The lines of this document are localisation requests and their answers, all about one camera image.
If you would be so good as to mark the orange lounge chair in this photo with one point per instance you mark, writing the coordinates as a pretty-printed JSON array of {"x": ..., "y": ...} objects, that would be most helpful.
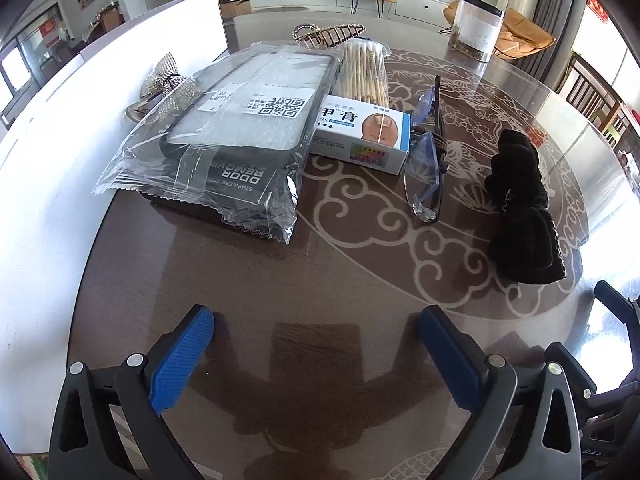
[{"x": 525, "y": 30}]

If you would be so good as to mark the gold pearl hair clip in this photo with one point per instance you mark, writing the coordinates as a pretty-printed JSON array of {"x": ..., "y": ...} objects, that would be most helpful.
[{"x": 325, "y": 35}]

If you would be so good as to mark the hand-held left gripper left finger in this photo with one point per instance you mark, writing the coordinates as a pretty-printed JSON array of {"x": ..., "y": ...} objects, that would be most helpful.
[{"x": 180, "y": 355}]

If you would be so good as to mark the patterned brown glass desktop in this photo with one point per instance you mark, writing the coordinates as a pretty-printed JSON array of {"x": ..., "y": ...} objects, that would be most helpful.
[{"x": 350, "y": 270}]

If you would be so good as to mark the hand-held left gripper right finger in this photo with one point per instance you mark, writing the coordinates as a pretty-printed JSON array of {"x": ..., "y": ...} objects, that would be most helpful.
[{"x": 450, "y": 360}]

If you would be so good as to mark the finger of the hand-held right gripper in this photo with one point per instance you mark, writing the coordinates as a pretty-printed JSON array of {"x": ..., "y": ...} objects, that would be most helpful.
[{"x": 612, "y": 296}]

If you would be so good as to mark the white blue ointment box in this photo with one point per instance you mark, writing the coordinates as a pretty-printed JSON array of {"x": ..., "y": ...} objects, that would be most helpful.
[{"x": 350, "y": 135}]

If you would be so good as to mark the cardboard box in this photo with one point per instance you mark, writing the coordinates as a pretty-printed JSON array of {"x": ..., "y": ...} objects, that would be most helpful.
[{"x": 237, "y": 8}]

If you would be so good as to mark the red window decoration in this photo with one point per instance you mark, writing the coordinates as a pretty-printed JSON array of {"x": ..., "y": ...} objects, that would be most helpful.
[{"x": 598, "y": 8}]

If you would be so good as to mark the black product box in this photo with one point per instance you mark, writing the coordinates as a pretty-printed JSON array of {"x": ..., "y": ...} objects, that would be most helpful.
[{"x": 240, "y": 160}]

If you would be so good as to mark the white partition board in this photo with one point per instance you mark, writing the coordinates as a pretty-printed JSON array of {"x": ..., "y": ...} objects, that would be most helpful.
[{"x": 50, "y": 210}]

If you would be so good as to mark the wooden chair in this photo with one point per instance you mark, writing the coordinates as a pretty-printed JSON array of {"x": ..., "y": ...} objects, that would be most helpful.
[
  {"x": 612, "y": 122},
  {"x": 585, "y": 85}
]

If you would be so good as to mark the red door banner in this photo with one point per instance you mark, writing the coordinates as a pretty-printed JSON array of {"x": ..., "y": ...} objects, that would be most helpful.
[{"x": 51, "y": 27}]

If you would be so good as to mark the silver rhinestone bow hair clip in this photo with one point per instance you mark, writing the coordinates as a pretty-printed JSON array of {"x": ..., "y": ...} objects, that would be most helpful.
[{"x": 172, "y": 90}]

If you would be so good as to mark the black knitted cloth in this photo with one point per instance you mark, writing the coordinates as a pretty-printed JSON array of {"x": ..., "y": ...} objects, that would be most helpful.
[{"x": 520, "y": 220}]

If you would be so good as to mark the cotton swab pack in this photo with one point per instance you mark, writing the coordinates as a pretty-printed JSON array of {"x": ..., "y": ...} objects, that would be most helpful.
[{"x": 362, "y": 75}]

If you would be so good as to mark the grey curtain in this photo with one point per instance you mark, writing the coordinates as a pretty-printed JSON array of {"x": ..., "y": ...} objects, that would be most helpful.
[{"x": 560, "y": 10}]

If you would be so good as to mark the clear jar with black lid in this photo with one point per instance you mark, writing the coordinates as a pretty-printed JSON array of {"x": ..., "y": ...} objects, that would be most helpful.
[{"x": 472, "y": 25}]

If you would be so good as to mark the rimless glasses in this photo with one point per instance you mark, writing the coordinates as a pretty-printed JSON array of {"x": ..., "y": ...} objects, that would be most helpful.
[{"x": 422, "y": 160}]

